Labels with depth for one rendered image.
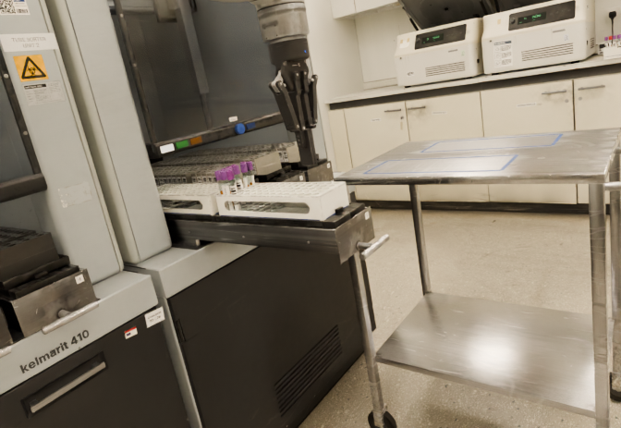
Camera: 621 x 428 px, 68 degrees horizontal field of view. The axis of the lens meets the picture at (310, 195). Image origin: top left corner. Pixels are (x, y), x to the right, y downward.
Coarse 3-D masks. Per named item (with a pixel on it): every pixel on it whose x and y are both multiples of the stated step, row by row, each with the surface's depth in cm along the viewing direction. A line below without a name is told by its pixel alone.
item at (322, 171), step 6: (318, 162) 149; (324, 162) 151; (330, 162) 153; (294, 168) 147; (300, 168) 146; (306, 168) 144; (312, 168) 145; (318, 168) 148; (324, 168) 150; (330, 168) 153; (306, 174) 144; (312, 174) 145; (318, 174) 148; (324, 174) 150; (330, 174) 153; (306, 180) 144; (312, 180) 145; (318, 180) 148; (324, 180) 150; (330, 180) 153
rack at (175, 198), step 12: (168, 192) 117; (180, 192) 114; (192, 192) 111; (204, 192) 109; (216, 192) 107; (168, 204) 121; (180, 204) 125; (192, 204) 123; (204, 204) 107; (216, 204) 107
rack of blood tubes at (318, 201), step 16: (240, 192) 101; (256, 192) 98; (272, 192) 96; (288, 192) 93; (304, 192) 91; (320, 192) 88; (336, 192) 91; (224, 208) 103; (256, 208) 100; (272, 208) 104; (288, 208) 103; (304, 208) 101; (320, 208) 87
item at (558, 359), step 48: (432, 144) 140; (480, 144) 128; (528, 144) 117; (576, 144) 108; (432, 336) 137; (480, 336) 132; (528, 336) 128; (576, 336) 125; (480, 384) 114; (528, 384) 111; (576, 384) 108
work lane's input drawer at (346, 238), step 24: (168, 216) 116; (192, 216) 110; (216, 216) 105; (240, 216) 100; (336, 216) 88; (360, 216) 91; (216, 240) 106; (240, 240) 101; (264, 240) 96; (288, 240) 92; (312, 240) 88; (336, 240) 85; (360, 240) 91; (384, 240) 90
